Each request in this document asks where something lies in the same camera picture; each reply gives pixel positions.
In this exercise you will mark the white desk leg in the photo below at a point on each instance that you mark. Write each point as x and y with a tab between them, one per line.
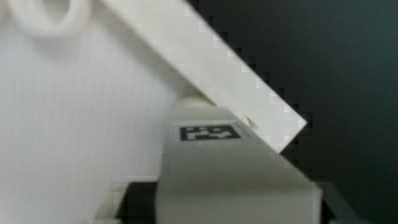
230	183

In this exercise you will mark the white desk top tray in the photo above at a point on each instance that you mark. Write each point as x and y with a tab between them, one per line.
104	60

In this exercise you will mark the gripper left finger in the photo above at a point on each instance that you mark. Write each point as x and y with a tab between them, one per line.
127	207

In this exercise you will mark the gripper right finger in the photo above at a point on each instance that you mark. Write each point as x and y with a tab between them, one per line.
337	211

